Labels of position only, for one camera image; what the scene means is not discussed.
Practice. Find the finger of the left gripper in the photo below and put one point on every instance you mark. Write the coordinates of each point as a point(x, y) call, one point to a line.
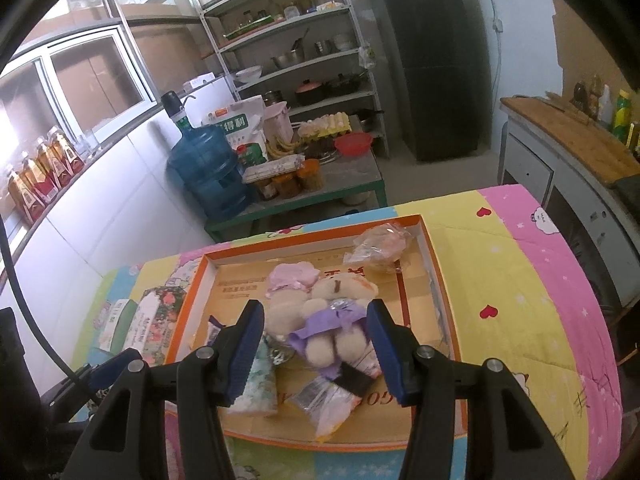
point(105, 375)

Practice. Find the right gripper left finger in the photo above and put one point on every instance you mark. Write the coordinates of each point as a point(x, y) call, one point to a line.
point(126, 438)

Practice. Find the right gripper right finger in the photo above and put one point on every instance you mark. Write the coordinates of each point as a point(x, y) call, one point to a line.
point(507, 438)

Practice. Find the pale green tissue packet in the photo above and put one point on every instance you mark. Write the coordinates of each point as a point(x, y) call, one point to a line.
point(260, 395)

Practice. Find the pink hat teddy bear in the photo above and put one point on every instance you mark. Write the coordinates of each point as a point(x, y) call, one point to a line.
point(289, 287)

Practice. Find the purple dress teddy bear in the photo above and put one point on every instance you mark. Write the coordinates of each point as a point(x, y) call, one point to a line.
point(335, 322)

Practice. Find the pink item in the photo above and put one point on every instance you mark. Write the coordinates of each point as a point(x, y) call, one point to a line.
point(379, 248)

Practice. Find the green white tissue box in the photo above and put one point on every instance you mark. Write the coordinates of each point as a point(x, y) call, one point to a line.
point(114, 325)

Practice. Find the floral tissue pack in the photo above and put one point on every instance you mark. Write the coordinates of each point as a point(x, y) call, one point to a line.
point(154, 323)

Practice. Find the colourful cartoon bed sheet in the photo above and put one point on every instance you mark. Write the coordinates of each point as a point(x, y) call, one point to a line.
point(514, 291)

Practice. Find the orange shallow cardboard box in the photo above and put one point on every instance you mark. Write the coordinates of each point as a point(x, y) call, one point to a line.
point(413, 296)

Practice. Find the blue water jug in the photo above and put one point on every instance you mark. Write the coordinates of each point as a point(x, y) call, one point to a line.
point(206, 164)

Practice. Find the grey side cabinet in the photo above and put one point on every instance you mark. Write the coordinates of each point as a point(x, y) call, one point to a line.
point(571, 168)

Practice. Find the bananas bunch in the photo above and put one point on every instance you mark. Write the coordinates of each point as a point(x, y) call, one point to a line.
point(277, 149)

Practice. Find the red plastic basket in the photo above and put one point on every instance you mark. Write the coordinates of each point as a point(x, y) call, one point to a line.
point(354, 144)

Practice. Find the egg carton tray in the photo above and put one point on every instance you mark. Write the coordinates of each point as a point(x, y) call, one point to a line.
point(326, 125)

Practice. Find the green yellow bottle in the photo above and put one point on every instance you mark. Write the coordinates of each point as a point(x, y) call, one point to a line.
point(622, 116)

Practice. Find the grey metal shelf rack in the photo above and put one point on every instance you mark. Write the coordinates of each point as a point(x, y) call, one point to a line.
point(310, 54)

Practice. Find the black refrigerator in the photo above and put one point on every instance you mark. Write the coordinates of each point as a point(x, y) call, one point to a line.
point(432, 61)

